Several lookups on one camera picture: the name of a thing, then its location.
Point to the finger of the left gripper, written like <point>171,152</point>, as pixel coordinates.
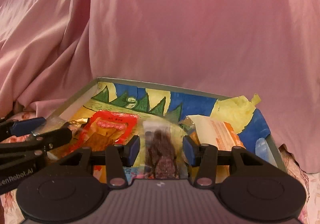
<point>45,142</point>
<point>20,128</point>

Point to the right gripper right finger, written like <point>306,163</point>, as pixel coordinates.
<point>204,157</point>

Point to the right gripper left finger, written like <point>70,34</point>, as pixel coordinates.
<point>119,156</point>

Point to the blue octopus snack packet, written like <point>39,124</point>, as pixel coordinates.
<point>135,172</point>

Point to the gold duck snack packet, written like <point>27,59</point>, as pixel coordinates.
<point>76,126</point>

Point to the clear dried meat packet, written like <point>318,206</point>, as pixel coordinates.
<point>164,158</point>

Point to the cream orange snack packet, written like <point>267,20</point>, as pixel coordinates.
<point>202,131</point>

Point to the red orange snack packet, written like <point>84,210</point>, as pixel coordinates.
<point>105,128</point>

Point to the grey painted cardboard box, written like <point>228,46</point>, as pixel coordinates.
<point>171,104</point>

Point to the floral pink bed cover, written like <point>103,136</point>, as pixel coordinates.
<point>74,190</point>

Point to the pink satin curtain sheet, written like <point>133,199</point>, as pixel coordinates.
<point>52,48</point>

